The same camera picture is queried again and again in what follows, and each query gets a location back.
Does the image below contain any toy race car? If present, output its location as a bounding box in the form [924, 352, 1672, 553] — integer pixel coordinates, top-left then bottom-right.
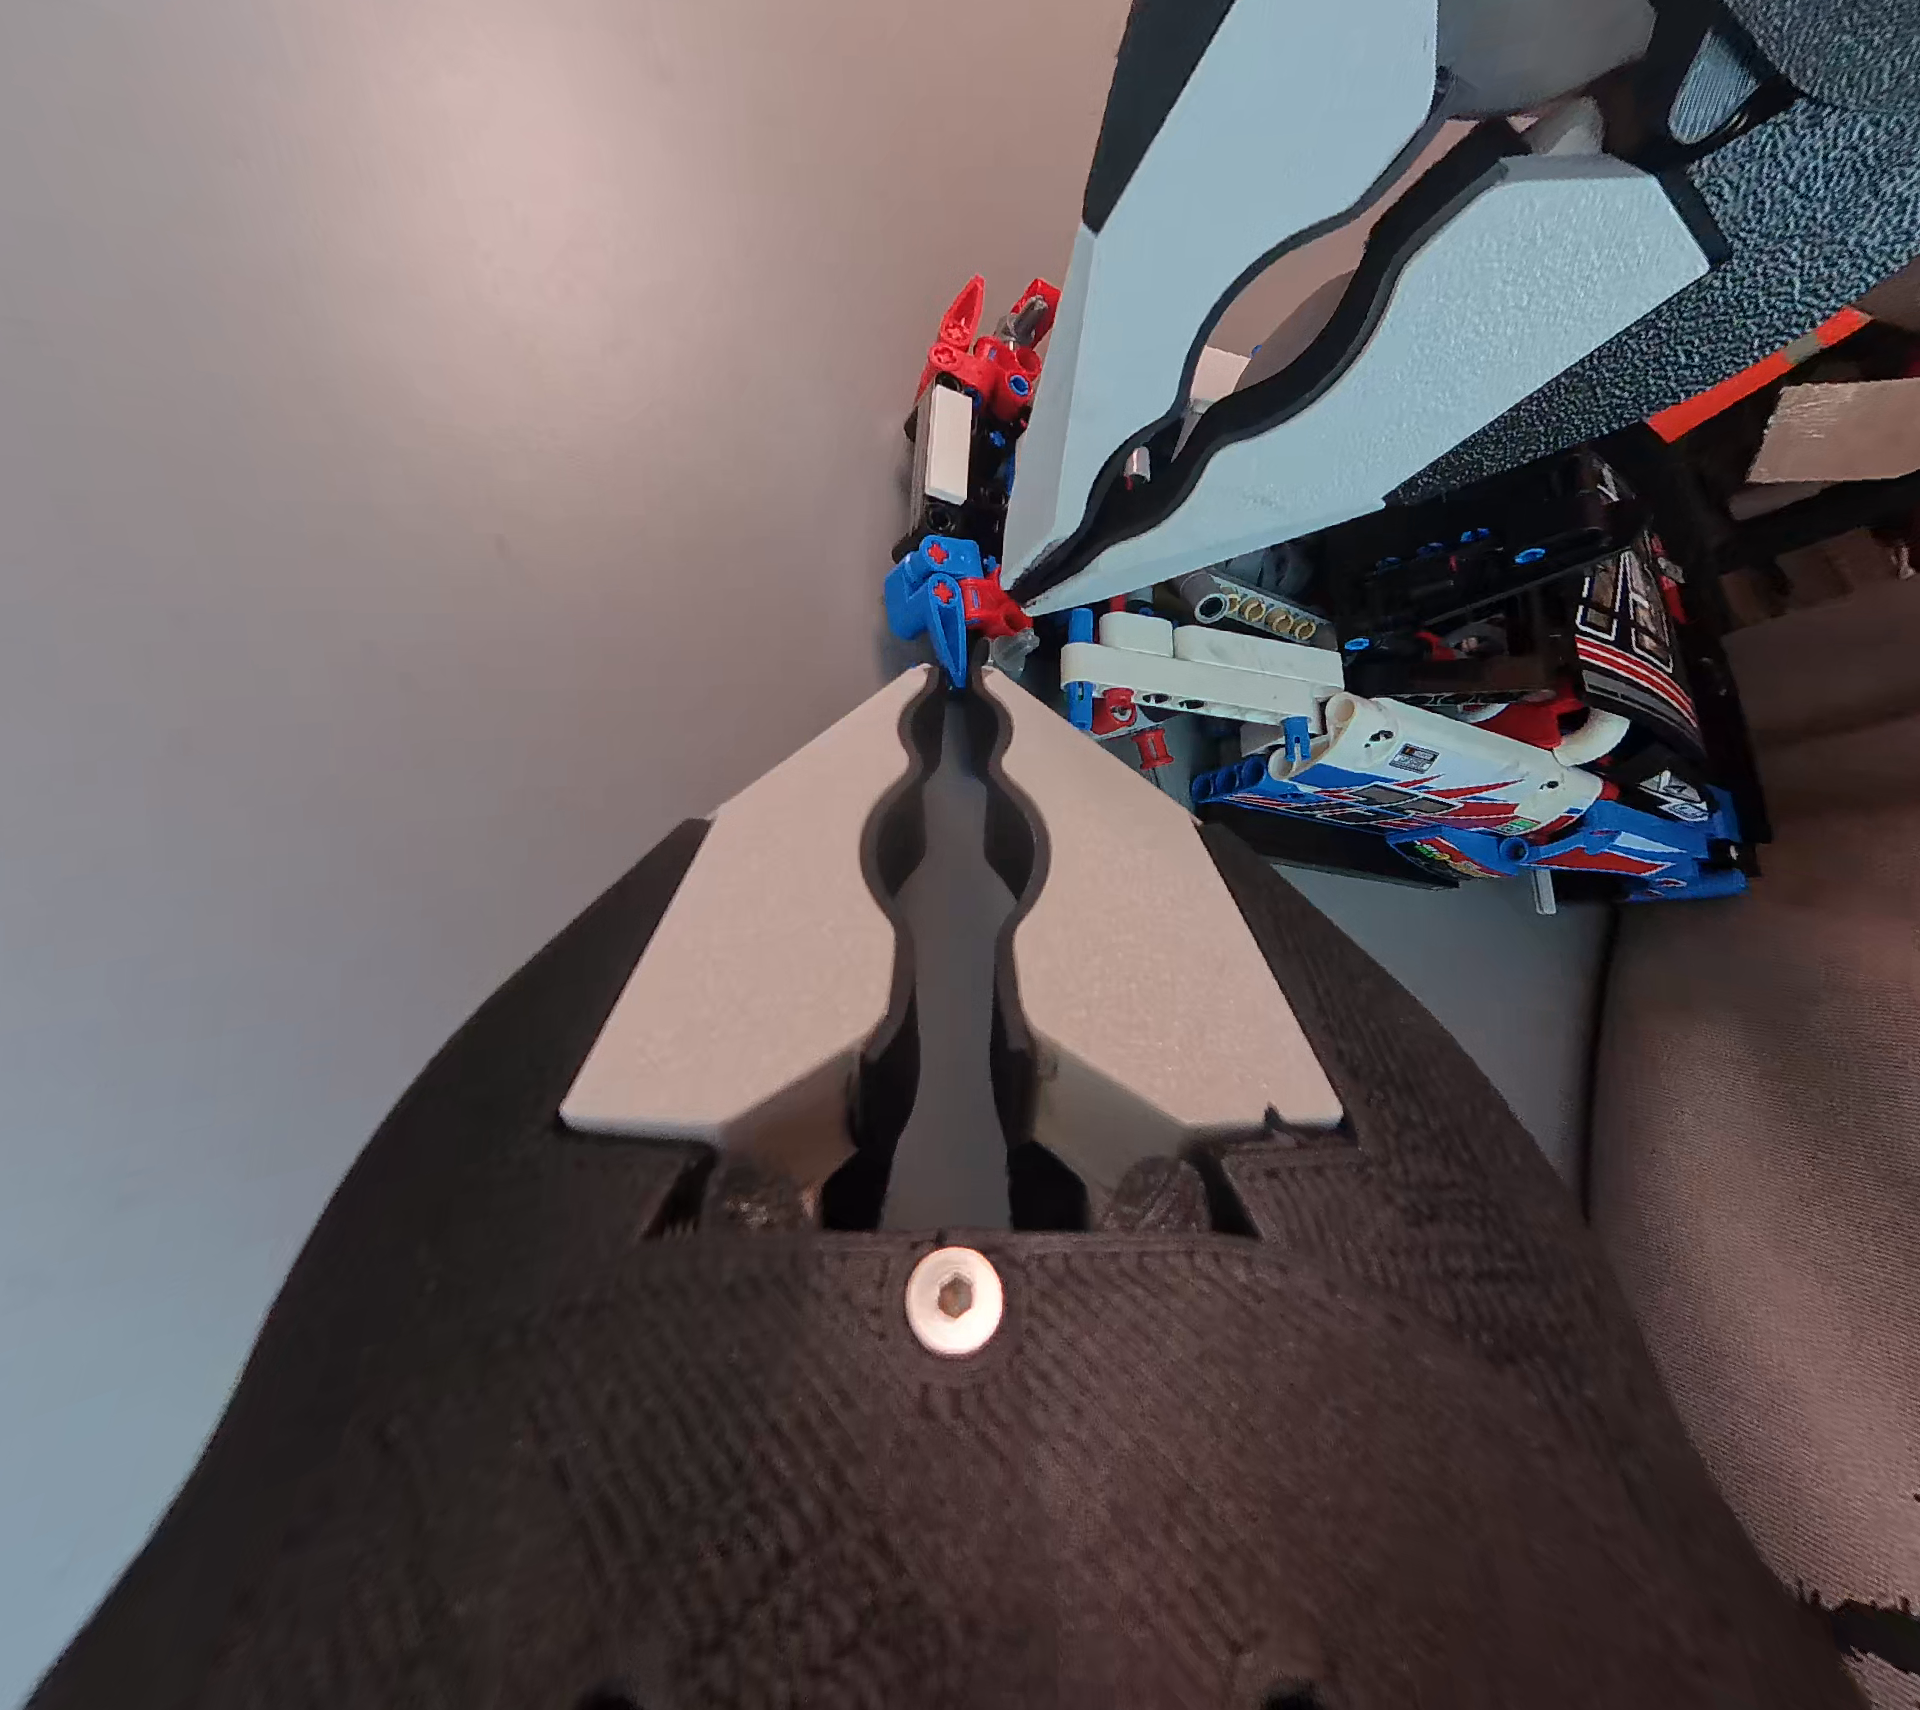
[890, 273, 1758, 913]

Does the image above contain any person's beige sweater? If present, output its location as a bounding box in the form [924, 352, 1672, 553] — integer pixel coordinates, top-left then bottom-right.
[1587, 631, 1920, 1710]

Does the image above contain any blue and red toy piece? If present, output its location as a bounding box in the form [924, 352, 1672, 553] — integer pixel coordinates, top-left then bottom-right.
[883, 532, 1039, 677]

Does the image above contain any orange strap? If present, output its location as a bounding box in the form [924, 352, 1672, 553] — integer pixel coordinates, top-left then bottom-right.
[1642, 308, 1877, 448]

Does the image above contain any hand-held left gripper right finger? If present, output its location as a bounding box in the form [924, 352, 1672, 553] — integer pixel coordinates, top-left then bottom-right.
[971, 666, 1345, 1189]

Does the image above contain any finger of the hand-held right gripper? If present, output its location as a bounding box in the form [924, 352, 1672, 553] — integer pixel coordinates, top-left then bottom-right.
[1017, 98, 1723, 620]
[996, 0, 1660, 596]

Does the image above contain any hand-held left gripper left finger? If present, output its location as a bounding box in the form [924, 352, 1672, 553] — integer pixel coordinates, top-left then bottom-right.
[555, 664, 942, 1194]

